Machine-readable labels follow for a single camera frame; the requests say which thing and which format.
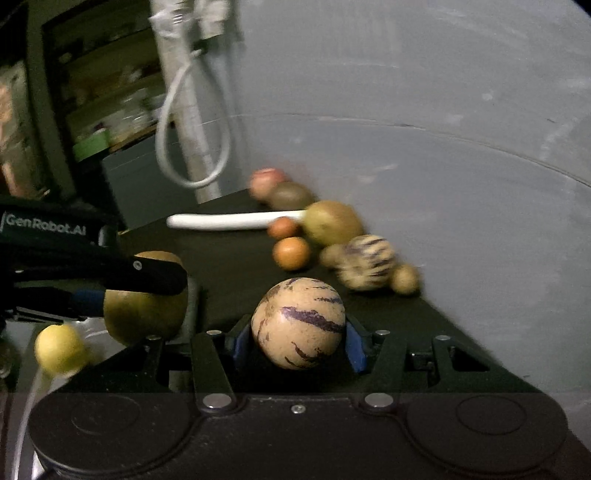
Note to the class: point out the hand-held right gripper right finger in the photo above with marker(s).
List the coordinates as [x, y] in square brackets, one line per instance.
[358, 346]

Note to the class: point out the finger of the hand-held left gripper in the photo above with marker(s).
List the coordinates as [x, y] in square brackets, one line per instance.
[87, 301]
[152, 277]

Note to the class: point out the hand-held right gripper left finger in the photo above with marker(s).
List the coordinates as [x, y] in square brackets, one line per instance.
[242, 350]

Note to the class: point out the yellow-brown pear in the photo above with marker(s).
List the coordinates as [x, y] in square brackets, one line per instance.
[332, 224]
[143, 318]

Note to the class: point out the grey metal tray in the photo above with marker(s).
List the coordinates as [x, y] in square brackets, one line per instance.
[192, 314]

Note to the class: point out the yellow lemon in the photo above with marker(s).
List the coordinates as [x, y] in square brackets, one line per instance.
[60, 348]

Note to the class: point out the pale striped pepino melon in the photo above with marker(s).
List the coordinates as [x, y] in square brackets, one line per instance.
[300, 323]

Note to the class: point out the small brown kiwi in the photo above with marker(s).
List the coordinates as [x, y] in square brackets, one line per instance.
[332, 256]
[405, 279]

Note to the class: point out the dark striped pepino melon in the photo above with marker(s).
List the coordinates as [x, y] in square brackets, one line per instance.
[369, 263]

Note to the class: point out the orange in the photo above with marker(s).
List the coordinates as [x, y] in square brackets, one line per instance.
[282, 228]
[291, 254]

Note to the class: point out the white stick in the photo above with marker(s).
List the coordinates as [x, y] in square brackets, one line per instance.
[217, 221]

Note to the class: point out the grey cabinet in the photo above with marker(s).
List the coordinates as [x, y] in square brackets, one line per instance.
[147, 184]

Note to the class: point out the green container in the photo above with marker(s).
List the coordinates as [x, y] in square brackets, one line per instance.
[92, 145]

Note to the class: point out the reddish passion fruit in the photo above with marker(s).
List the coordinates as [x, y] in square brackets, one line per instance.
[265, 182]

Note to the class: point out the dark brown-green fruit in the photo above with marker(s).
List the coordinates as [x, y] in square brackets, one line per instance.
[291, 196]

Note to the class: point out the cluttered shelf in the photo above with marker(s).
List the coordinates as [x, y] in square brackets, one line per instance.
[111, 74]

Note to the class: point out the white rag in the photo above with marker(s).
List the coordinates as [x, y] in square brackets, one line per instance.
[194, 14]

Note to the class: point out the dark door frame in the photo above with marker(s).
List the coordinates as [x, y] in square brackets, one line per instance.
[51, 115]

